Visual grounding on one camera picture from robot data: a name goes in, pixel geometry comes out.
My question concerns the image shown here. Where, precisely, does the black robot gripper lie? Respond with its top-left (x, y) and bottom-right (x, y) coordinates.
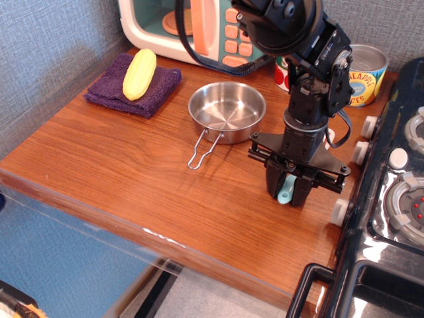
top-left (249, 119), bottom-right (350, 207)

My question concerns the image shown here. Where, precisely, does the white spatula with teal handle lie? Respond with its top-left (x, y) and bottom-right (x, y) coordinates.
top-left (277, 175), bottom-right (297, 205)

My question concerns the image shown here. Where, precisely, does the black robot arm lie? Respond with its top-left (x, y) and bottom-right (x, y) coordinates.
top-left (232, 1), bottom-right (354, 207)

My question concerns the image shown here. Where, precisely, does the white stove knob bottom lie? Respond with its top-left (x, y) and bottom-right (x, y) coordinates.
top-left (331, 199), bottom-right (350, 227)

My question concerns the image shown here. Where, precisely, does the white stove knob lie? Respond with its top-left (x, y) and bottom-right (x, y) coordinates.
top-left (331, 199), bottom-right (350, 227)
top-left (361, 116), bottom-right (378, 139)
top-left (352, 141), bottom-right (369, 166)

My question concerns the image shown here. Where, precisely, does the white stove knob middle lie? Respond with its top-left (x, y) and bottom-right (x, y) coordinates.
top-left (352, 141), bottom-right (369, 166)

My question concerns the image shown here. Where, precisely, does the white stove knob top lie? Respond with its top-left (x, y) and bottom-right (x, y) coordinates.
top-left (361, 116), bottom-right (378, 139)

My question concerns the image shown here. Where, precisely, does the black toy stove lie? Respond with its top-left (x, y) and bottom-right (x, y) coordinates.
top-left (315, 58), bottom-right (423, 317)

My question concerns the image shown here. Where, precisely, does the stainless steel pan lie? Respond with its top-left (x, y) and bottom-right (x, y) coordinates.
top-left (187, 81), bottom-right (267, 170)

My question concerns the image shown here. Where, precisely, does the tomato sauce can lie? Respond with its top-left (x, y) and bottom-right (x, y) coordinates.
top-left (274, 56), bottom-right (298, 92)

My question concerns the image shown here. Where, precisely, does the pineapple slices can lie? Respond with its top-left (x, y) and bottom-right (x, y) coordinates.
top-left (349, 44), bottom-right (389, 107)

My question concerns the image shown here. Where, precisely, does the teal toy microwave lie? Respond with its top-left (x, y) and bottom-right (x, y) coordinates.
top-left (118, 1), bottom-right (275, 70)

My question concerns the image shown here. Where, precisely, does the yellow toy corn cob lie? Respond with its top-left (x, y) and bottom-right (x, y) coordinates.
top-left (122, 49), bottom-right (156, 101)

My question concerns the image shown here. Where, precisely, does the purple folded towel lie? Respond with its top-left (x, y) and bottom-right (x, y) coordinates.
top-left (83, 53), bottom-right (182, 119)

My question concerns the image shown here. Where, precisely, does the orange plush object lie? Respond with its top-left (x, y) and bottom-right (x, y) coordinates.
top-left (12, 303), bottom-right (46, 318)

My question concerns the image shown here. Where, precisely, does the black oven door handle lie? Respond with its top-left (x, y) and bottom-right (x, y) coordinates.
top-left (286, 263), bottom-right (335, 318)

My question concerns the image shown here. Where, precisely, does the black cable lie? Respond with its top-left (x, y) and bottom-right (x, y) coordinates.
top-left (174, 0), bottom-right (274, 78)

